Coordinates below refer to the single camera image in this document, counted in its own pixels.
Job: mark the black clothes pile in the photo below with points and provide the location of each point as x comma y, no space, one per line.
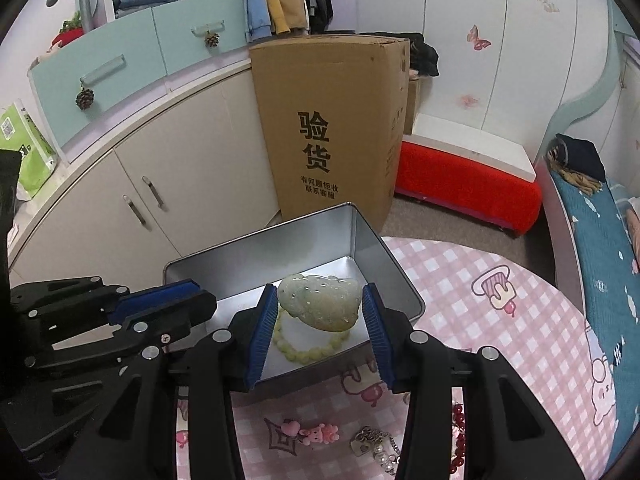
425,57

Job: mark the blue patterned bed sheet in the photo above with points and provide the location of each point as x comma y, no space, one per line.
600,260

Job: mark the pale green jade pendant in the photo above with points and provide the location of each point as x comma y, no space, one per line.
320,302

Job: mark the faint pink butterfly sticker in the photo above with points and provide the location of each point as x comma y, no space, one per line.
469,101

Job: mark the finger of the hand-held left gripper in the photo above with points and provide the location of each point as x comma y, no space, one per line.
155,297
175,317

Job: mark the red bench with white top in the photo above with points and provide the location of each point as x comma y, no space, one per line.
460,182

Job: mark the tan fuzzy cloth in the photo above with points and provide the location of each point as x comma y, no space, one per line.
575,180

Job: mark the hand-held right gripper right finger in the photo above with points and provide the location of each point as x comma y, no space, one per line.
377,342

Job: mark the pinecone ornament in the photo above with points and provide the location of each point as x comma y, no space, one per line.
85,99
212,40

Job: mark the mint green drawer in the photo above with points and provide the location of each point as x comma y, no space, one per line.
185,62
130,95

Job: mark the cream cabinet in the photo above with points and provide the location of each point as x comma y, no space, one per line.
200,160

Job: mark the white wardrobe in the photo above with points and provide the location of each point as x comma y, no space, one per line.
380,0

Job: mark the silver metal tin box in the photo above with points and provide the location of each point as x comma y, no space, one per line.
310,240

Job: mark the small cardboard box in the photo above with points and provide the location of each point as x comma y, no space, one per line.
413,105

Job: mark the pink checkered tablecloth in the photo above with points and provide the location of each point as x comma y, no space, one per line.
475,285

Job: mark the light blue hanging shirt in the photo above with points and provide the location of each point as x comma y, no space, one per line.
256,5

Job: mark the mint green bed frame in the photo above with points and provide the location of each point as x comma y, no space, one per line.
590,95

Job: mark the green tissue pack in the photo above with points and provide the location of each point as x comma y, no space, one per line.
30,155

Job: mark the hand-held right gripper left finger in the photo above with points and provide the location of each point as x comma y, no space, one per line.
263,340

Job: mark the large cardboard box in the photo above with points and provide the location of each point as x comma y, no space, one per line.
325,85

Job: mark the red pot with green plant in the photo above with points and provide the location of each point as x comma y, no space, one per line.
67,35

